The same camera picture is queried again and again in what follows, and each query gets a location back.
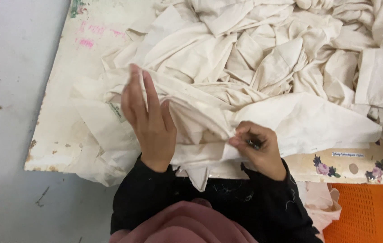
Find person's right hand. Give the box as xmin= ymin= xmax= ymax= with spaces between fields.
xmin=228 ymin=121 xmax=287 ymax=182

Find person's left hand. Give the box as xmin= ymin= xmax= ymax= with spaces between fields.
xmin=121 ymin=63 xmax=177 ymax=173

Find small metal thread snips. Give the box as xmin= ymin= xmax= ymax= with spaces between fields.
xmin=247 ymin=139 xmax=263 ymax=151

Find cream cloth piece with label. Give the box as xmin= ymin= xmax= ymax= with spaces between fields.
xmin=65 ymin=64 xmax=383 ymax=193

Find black top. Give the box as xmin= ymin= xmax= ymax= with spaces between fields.
xmin=171 ymin=165 xmax=280 ymax=243

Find pale pink cloth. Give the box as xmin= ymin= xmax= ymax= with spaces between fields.
xmin=296 ymin=182 xmax=343 ymax=242

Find dusty pink headscarf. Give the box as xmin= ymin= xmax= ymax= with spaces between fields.
xmin=108 ymin=198 xmax=260 ymax=243

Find orange plastic crate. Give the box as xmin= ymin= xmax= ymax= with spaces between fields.
xmin=322 ymin=183 xmax=383 ymax=243

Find heap of cream cloth pieces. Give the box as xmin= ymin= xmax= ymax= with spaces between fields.
xmin=101 ymin=0 xmax=383 ymax=163

